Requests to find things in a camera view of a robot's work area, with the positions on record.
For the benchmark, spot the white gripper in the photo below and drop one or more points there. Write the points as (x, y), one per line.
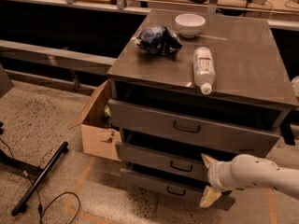
(214, 175)

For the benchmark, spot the grey drawer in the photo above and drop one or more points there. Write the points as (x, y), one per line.
(162, 161)
(165, 183)
(191, 130)

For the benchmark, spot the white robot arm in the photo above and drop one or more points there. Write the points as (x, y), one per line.
(247, 171)

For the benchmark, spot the grey bottom drawer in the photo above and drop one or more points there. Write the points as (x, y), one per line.
(165, 183)

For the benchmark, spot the grey drawer cabinet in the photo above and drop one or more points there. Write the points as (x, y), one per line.
(251, 88)

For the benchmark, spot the grey top drawer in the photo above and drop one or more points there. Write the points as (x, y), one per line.
(191, 130)

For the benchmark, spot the open cardboard box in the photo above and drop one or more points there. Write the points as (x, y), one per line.
(97, 138)

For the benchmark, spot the clear plastic water bottle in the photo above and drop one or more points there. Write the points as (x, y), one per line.
(203, 70)

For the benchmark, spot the green item in box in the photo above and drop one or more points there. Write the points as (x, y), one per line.
(107, 116)

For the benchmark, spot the crumpled blue chip bag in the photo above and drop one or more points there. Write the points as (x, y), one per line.
(159, 40)

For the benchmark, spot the white ceramic bowl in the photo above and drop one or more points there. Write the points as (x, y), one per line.
(190, 25)

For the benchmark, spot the black metal stand leg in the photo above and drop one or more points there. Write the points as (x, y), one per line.
(40, 175)

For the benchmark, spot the grey metal rail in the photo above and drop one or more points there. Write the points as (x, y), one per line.
(62, 58)

